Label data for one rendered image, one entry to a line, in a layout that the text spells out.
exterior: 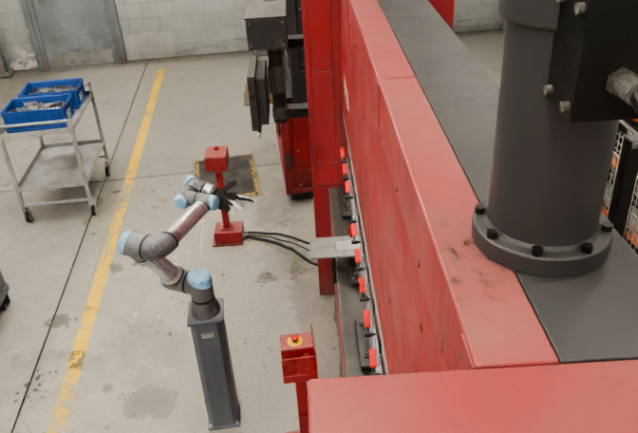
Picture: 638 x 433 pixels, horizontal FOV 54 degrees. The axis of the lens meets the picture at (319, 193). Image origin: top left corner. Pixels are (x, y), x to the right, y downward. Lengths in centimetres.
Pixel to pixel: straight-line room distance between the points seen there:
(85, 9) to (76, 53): 70
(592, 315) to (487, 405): 21
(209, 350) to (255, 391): 65
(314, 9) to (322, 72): 37
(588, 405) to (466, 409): 13
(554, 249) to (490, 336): 18
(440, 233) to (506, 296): 17
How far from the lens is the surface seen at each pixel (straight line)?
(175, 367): 417
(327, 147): 390
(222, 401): 361
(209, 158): 475
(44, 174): 615
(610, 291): 91
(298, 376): 298
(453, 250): 94
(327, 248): 323
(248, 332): 429
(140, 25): 1000
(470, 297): 86
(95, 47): 1017
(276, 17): 378
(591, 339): 83
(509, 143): 86
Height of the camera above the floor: 283
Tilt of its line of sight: 30 degrees down
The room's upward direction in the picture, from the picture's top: 3 degrees counter-clockwise
